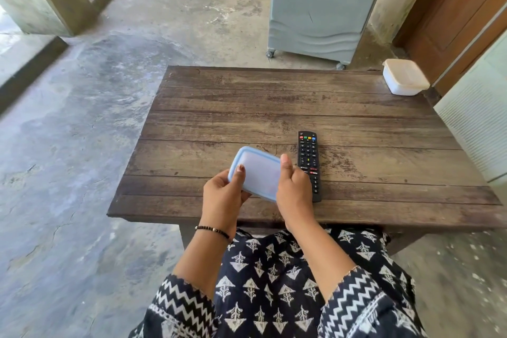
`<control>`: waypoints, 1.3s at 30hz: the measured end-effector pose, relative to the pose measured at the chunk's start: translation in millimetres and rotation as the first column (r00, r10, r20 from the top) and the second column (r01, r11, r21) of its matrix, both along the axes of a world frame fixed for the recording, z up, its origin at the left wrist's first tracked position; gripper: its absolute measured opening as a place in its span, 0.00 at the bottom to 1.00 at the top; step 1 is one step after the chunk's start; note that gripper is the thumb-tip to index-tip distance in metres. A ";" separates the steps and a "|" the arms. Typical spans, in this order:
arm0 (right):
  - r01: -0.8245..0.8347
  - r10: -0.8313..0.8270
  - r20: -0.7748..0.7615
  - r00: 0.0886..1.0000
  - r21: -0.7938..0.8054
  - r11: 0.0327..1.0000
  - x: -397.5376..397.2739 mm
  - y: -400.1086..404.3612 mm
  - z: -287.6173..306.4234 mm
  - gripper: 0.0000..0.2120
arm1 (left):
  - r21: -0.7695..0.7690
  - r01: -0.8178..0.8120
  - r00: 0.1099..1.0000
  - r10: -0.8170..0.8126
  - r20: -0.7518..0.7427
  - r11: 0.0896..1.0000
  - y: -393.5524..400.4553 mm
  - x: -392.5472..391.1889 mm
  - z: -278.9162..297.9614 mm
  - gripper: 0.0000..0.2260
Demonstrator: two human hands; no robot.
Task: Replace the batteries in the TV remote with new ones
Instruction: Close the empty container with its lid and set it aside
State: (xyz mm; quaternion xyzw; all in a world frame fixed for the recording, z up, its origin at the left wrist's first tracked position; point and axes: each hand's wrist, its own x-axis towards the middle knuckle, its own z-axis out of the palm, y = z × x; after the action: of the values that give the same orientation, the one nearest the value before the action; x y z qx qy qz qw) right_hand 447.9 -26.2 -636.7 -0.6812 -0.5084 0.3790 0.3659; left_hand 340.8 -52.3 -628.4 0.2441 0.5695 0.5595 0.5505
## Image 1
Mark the person's right hand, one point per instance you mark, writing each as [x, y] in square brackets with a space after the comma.
[295, 197]

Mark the person's left hand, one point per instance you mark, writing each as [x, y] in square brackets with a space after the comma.
[220, 199]

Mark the person's left thumb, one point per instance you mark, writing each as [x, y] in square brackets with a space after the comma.
[239, 179]

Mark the person's right thumb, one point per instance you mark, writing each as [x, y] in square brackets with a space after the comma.
[286, 169]

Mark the blue-rimmed plastic container lid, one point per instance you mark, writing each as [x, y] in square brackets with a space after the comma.
[257, 173]

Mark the person's right forearm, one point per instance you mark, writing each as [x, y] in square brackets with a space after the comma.
[323, 258]

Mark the person's left forearm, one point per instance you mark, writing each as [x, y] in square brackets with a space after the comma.
[206, 258]

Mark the black remote control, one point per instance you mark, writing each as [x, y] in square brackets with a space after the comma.
[308, 151]

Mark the wooden table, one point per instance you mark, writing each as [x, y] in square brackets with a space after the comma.
[309, 139]

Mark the black white patterned dress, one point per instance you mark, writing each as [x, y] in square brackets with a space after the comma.
[277, 290]

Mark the white plastic container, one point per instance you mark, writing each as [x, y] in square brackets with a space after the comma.
[404, 78]

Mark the grey air cooler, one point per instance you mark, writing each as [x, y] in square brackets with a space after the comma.
[317, 13]

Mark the white ribbed panel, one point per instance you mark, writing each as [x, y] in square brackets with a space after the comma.
[477, 120]

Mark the wooden door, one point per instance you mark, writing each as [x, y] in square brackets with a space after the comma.
[447, 21]

